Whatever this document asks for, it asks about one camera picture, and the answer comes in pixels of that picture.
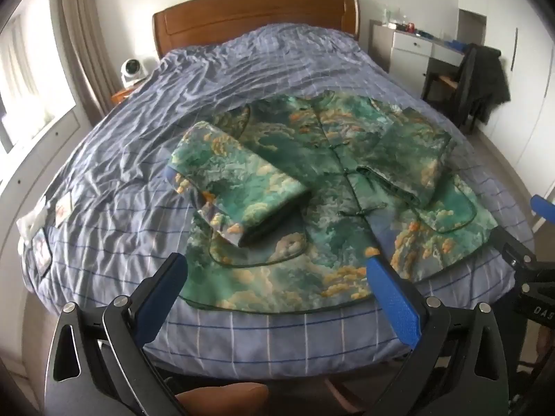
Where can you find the dark jacket on chair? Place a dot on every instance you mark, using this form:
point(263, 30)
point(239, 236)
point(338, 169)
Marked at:
point(482, 84)

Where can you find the white round fan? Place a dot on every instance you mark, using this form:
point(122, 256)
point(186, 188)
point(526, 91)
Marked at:
point(132, 72)

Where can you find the white paper tags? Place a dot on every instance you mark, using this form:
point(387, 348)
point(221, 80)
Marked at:
point(32, 229)

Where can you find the wooden nightstand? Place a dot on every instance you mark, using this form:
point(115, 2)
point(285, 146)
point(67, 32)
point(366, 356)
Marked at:
point(123, 94)

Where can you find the left hand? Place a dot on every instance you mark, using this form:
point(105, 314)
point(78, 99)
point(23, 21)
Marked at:
point(247, 398)

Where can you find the white window cabinet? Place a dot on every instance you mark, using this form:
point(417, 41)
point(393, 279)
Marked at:
point(32, 167)

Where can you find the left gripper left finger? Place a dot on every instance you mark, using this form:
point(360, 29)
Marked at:
point(97, 364)

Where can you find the beige curtain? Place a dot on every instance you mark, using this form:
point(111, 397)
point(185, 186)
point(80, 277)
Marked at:
point(91, 72)

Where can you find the green printed padded jacket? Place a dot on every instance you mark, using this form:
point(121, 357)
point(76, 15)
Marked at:
point(292, 196)

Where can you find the white desk with drawers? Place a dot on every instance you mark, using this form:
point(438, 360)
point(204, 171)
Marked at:
point(408, 58)

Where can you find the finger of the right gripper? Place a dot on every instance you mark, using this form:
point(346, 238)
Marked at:
point(543, 208)
point(513, 255)

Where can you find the blue checked bed duvet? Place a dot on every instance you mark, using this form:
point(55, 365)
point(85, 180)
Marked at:
point(128, 218)

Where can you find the wooden chair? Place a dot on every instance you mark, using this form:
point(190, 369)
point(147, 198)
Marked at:
point(452, 89)

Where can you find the wooden headboard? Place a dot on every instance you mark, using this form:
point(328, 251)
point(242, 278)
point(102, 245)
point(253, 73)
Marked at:
point(204, 22)

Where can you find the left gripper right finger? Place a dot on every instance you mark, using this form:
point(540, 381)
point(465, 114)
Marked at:
point(456, 364)

